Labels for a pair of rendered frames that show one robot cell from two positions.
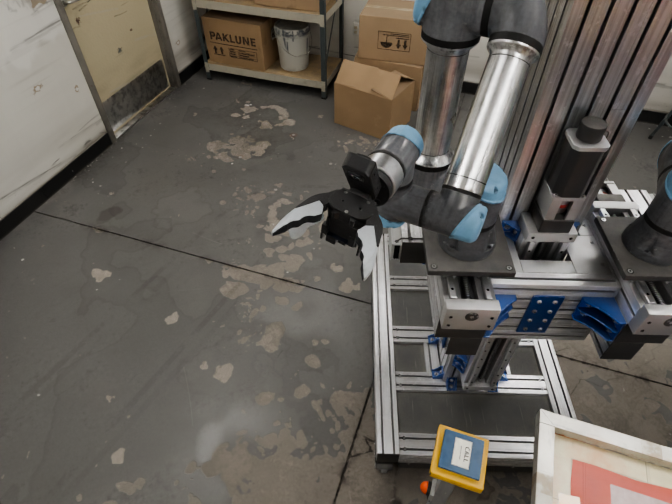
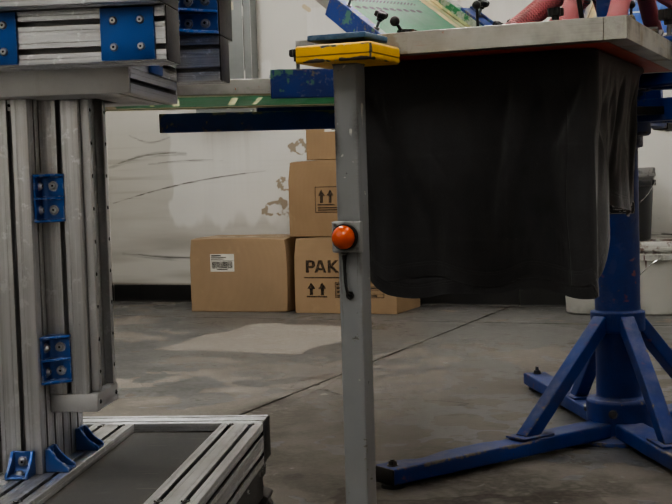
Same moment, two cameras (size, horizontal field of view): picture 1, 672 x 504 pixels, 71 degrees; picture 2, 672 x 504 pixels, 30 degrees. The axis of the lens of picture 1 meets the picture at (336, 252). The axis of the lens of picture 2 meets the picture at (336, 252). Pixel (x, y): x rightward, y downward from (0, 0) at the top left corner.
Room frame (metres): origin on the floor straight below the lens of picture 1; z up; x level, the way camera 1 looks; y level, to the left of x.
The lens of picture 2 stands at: (0.32, 1.71, 0.75)
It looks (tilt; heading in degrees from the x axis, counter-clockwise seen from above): 3 degrees down; 274
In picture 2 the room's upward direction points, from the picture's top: 2 degrees counter-clockwise
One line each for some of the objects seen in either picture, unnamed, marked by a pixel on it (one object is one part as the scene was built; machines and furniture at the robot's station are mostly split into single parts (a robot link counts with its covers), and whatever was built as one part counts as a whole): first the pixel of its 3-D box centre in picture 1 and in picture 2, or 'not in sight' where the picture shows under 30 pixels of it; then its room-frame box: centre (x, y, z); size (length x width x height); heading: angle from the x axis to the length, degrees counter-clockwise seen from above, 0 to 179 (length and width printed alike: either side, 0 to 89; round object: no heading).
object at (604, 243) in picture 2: not in sight; (615, 172); (-0.04, -0.69, 0.74); 0.46 x 0.04 x 0.42; 71
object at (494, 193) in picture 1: (476, 191); not in sight; (0.89, -0.34, 1.42); 0.13 x 0.12 x 0.14; 62
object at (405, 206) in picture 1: (398, 200); not in sight; (0.71, -0.12, 1.56); 0.11 x 0.08 x 0.11; 62
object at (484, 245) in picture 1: (469, 227); not in sight; (0.89, -0.35, 1.31); 0.15 x 0.15 x 0.10
